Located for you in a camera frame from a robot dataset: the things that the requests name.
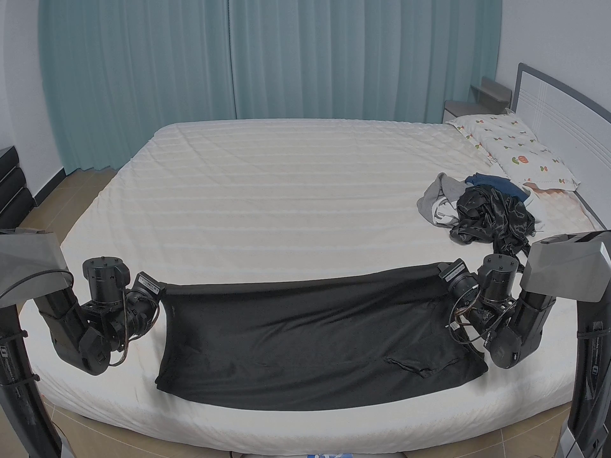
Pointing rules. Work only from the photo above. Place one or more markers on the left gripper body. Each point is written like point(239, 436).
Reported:
point(142, 313)

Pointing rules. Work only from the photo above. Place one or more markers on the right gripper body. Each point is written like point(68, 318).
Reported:
point(467, 291)

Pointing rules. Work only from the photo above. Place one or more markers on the black T-shirt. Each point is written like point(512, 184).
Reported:
point(310, 341)

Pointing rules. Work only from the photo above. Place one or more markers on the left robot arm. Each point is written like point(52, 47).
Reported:
point(62, 317)

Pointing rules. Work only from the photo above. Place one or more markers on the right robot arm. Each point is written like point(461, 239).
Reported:
point(530, 322)

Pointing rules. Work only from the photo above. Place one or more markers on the bed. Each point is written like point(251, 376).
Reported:
point(286, 184)

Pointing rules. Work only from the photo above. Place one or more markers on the black satin garment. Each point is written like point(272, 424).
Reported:
point(487, 217)

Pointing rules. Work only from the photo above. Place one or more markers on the grey garment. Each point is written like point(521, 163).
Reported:
point(439, 189)

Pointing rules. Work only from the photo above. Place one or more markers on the white garment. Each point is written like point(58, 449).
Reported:
point(535, 208)

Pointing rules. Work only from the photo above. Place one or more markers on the dark blue garment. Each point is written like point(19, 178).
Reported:
point(501, 186)

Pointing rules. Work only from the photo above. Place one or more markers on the white printed pillow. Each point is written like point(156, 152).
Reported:
point(515, 146)

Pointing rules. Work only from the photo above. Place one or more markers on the black chest of drawers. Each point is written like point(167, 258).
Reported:
point(12, 193)

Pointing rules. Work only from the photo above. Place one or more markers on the grey bedside table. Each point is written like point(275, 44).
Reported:
point(494, 91)

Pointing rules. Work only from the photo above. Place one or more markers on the blue-green curtain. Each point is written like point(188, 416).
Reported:
point(143, 65)

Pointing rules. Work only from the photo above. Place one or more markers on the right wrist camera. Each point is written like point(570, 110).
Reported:
point(453, 271)

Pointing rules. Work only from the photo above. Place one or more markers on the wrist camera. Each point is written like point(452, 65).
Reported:
point(453, 271)
point(148, 284)

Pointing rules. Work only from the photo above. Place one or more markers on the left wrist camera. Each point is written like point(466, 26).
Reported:
point(148, 284)

